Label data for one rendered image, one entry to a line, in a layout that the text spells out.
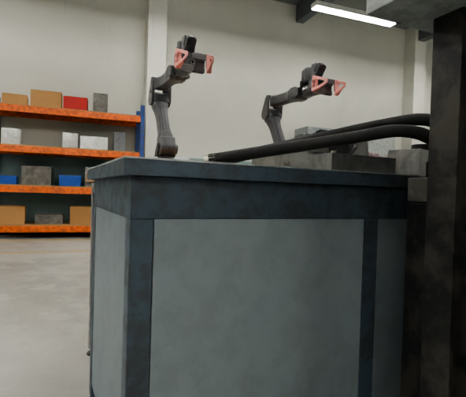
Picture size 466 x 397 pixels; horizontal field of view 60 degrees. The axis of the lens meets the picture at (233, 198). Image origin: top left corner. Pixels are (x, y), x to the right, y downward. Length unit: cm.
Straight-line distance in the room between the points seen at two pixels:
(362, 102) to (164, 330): 819
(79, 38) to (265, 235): 641
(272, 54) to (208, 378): 729
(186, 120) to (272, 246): 619
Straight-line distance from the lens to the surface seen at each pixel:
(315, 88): 177
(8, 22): 728
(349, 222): 113
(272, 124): 209
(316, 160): 129
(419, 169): 158
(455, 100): 83
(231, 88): 747
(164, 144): 173
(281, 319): 105
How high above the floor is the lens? 73
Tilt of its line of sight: 1 degrees down
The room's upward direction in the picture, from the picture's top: 2 degrees clockwise
